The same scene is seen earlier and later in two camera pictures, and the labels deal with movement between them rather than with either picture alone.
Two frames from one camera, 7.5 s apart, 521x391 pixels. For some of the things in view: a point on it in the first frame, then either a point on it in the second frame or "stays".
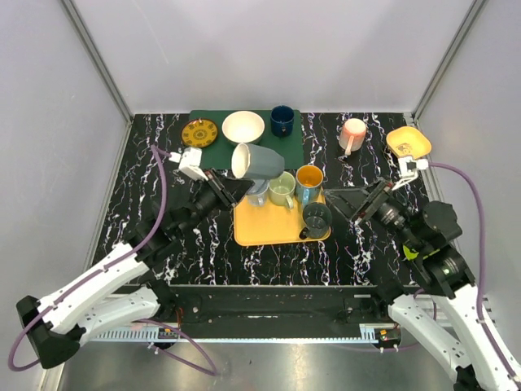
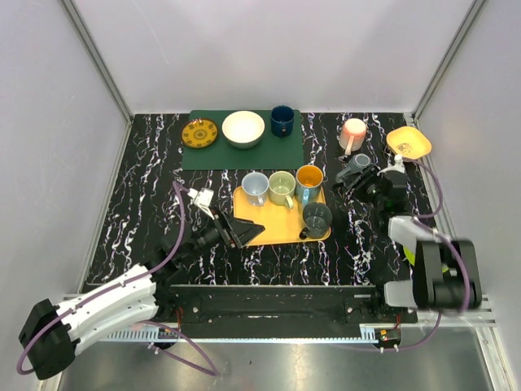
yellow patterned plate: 199,134 stays
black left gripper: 220,188 to 227,229
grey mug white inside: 256,162 to 357,164
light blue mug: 256,194 stays
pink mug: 352,134 stays
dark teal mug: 317,221 stays
